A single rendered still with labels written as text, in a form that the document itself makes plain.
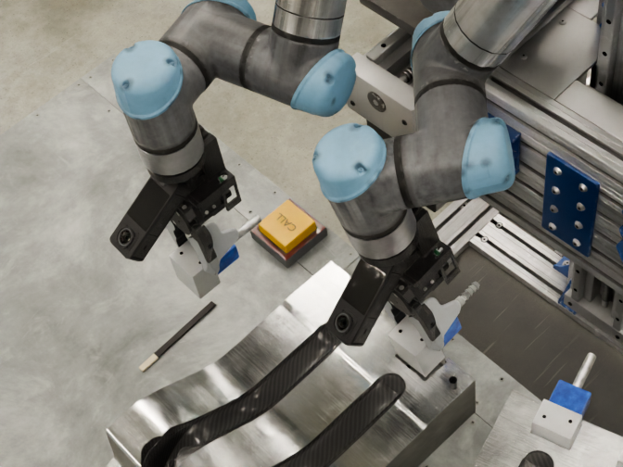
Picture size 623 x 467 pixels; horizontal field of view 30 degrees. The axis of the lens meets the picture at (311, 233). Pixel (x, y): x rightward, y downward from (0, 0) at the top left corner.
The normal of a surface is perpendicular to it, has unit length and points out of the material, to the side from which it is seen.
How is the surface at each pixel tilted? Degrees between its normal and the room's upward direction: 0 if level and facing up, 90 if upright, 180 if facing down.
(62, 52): 0
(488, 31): 77
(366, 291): 40
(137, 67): 0
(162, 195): 32
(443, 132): 15
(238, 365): 1
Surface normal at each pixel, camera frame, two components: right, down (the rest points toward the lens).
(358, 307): -0.63, -0.13
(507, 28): -0.08, 0.80
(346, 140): -0.31, -0.55
